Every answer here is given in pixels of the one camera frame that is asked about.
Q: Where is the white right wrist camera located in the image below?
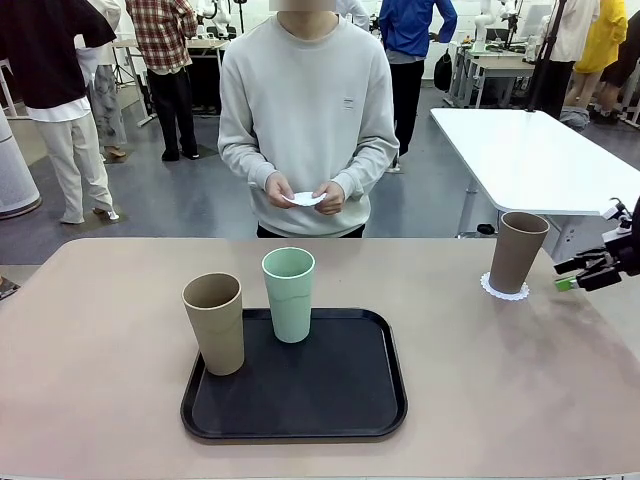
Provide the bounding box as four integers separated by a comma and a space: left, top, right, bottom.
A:
602, 198, 632, 236

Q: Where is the white cylinder appliance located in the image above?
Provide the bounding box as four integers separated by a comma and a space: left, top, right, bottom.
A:
0, 107, 42, 220

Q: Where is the brown cup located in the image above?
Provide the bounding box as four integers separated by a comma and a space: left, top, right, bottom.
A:
181, 272, 246, 377
488, 211, 550, 295

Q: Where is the person in plaid shirt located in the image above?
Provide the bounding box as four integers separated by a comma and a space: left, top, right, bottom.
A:
124, 0, 201, 162

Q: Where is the white desk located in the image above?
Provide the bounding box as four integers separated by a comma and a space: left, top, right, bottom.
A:
112, 38, 157, 129

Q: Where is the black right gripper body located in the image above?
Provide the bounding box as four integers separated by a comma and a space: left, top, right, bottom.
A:
613, 197, 640, 279

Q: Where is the person in grey sweatshirt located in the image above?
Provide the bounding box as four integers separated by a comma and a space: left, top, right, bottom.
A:
217, 9, 400, 239

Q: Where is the black tripod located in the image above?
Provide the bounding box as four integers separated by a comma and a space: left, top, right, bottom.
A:
524, 0, 569, 115

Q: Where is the white paper doily coaster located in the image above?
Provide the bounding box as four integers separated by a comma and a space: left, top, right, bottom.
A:
480, 272, 530, 301
280, 191, 326, 207

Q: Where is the person in patterned grey skirt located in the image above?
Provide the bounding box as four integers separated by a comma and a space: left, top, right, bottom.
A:
74, 0, 129, 161

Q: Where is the person in blue jacket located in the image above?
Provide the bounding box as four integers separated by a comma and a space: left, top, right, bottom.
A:
378, 0, 459, 171

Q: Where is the person in cream top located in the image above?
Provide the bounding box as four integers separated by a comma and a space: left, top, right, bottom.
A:
529, 0, 601, 119

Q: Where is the person in black top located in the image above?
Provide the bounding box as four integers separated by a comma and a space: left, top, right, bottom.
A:
0, 0, 119, 225

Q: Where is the green cup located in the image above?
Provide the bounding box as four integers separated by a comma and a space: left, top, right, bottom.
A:
261, 247, 317, 344

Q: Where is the black hanging bag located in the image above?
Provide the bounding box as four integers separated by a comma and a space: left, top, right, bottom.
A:
433, 47, 454, 94

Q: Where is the person's right forearm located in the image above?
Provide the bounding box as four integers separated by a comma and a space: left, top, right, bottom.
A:
219, 144, 281, 194

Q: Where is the white table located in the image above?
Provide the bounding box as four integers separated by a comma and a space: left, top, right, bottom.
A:
429, 107, 640, 261

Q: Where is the person's left forearm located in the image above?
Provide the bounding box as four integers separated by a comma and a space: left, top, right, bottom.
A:
332, 144, 400, 201

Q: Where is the person in yellow coat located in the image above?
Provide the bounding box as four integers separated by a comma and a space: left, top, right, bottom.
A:
567, 0, 629, 111

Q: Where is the grey cloth bundle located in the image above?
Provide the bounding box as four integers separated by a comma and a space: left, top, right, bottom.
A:
559, 106, 592, 132

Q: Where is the grey desk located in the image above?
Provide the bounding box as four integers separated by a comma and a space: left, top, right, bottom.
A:
447, 42, 536, 109

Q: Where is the person's right hand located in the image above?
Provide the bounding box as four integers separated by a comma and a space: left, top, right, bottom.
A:
264, 172, 295, 207

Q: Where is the person's left hand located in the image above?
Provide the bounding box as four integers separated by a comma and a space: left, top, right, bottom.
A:
312, 180, 347, 216

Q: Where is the black plastic tray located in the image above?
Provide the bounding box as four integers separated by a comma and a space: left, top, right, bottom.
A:
180, 307, 409, 441

